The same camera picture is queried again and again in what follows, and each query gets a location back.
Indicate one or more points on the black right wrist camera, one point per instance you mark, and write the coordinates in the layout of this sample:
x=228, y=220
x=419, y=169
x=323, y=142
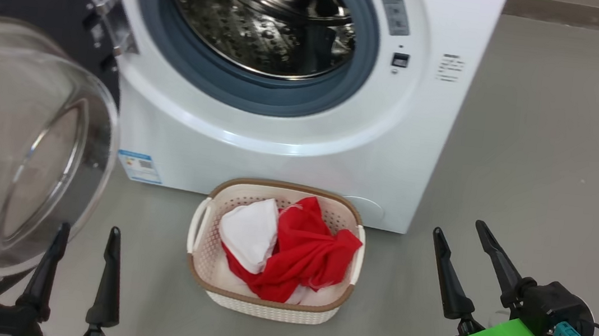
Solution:
x=557, y=307

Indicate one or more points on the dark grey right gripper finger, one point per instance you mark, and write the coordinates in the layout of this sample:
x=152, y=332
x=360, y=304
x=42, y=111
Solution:
x=500, y=261
x=452, y=287

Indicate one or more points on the blue energy label sticker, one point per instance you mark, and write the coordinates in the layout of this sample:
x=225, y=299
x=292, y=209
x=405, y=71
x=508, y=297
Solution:
x=139, y=166

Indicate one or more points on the round drain filter cover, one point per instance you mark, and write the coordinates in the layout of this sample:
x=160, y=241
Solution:
x=365, y=209

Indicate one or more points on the cream brown-rimmed laundry basket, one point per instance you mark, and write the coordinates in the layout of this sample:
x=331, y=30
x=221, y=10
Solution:
x=204, y=258

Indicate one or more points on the steel perforated washer drum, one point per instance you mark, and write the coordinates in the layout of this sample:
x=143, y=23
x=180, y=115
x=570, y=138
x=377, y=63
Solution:
x=248, y=21

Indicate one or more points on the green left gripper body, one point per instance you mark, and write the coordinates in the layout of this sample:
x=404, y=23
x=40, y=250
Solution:
x=5, y=326

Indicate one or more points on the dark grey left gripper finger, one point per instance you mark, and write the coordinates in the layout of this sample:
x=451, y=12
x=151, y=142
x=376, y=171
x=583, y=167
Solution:
x=107, y=287
x=43, y=280

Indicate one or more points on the metal washing machine door hinge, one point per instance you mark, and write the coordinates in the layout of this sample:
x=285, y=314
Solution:
x=114, y=14

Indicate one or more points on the grey caution sticker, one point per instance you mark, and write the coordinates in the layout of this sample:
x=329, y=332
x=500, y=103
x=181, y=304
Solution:
x=392, y=6

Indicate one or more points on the printed text notice label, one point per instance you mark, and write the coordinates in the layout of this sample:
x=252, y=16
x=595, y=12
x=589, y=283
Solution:
x=451, y=68

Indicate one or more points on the red cloth garment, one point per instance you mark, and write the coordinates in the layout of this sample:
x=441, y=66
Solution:
x=307, y=248

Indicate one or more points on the black door latch socket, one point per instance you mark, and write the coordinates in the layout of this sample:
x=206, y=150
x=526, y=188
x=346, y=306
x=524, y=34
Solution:
x=400, y=60

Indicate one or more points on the white front-load washing machine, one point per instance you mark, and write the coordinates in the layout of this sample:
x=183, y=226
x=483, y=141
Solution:
x=289, y=161

